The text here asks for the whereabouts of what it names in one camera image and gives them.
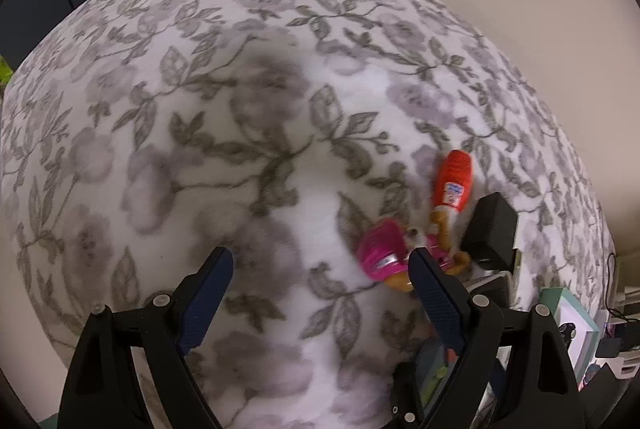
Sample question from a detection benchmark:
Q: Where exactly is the orange toy tube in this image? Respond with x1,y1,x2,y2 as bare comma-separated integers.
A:
429,150,475,215

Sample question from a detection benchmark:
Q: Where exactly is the white power strip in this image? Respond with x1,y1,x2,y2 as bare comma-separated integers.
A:
597,357,632,380

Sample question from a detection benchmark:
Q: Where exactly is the black power adapter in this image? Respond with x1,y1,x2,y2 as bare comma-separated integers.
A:
598,336,623,358

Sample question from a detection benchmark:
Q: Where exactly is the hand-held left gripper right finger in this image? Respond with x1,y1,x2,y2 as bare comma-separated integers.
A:
408,247,586,429

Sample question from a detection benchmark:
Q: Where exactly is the colourful folding toy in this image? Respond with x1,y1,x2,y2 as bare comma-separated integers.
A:
417,340,462,411

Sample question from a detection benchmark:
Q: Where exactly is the teal cardboard tray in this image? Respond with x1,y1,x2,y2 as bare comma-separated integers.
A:
539,287,609,381

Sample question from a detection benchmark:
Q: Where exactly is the brown pink dog toy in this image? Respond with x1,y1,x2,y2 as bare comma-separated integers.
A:
356,209,472,294

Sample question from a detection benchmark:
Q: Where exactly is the black cable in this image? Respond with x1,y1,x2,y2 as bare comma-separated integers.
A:
606,251,621,325

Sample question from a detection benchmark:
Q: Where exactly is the grey floral blanket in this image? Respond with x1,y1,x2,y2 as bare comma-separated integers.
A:
0,0,622,429

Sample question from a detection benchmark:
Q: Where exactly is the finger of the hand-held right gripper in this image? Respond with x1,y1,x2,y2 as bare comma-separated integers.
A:
391,359,427,426

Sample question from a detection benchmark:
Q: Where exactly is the black charger cube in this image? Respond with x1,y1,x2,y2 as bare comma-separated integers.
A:
460,192,519,271

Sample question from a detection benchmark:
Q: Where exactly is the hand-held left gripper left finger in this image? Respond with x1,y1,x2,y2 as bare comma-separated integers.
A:
59,246,235,429

